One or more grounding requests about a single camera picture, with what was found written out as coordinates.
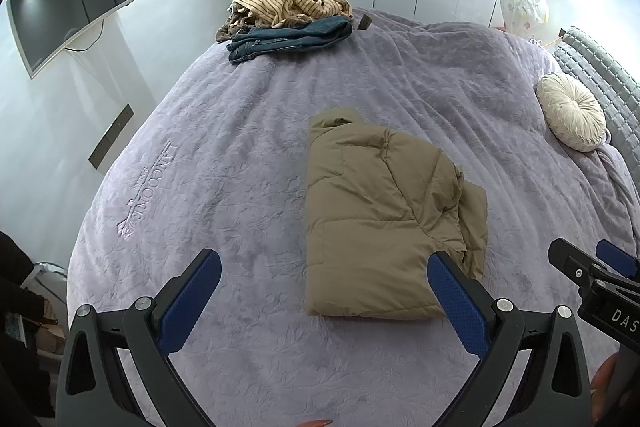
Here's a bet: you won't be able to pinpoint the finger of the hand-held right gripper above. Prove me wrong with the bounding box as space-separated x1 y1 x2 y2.
547 238 626 294
596 239 640 294

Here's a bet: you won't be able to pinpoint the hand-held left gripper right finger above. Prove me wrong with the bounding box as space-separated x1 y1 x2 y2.
427 249 593 427

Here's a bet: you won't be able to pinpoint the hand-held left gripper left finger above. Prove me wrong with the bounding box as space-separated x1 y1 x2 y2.
55 248 223 427

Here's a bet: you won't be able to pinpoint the khaki puffer jacket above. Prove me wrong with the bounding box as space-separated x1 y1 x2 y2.
304 107 488 320

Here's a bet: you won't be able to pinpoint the person's right hand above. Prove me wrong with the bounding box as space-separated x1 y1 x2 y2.
590 352 624 424

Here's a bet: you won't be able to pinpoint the round cream pleated cushion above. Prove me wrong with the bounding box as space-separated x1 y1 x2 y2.
535 72 608 152

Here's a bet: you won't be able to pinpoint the purple embossed blanket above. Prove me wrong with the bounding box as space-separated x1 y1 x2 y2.
65 7 640 427

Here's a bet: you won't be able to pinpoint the grey quilted headboard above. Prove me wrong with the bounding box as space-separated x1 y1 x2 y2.
552 26 640 168

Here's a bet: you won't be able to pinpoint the brown patterned cloth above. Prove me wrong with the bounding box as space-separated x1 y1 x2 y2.
216 9 261 44

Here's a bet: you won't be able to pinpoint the blue denim jeans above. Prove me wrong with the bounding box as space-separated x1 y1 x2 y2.
227 17 355 65

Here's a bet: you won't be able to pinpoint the beige striped garment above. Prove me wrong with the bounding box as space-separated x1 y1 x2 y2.
227 0 353 30

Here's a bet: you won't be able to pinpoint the dark wall switch panel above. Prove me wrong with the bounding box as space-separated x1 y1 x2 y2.
88 103 135 170

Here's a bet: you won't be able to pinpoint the television cable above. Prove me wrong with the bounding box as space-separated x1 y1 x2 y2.
64 18 106 54

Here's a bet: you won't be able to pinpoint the wall-mounted television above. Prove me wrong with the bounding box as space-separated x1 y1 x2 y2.
6 0 136 79

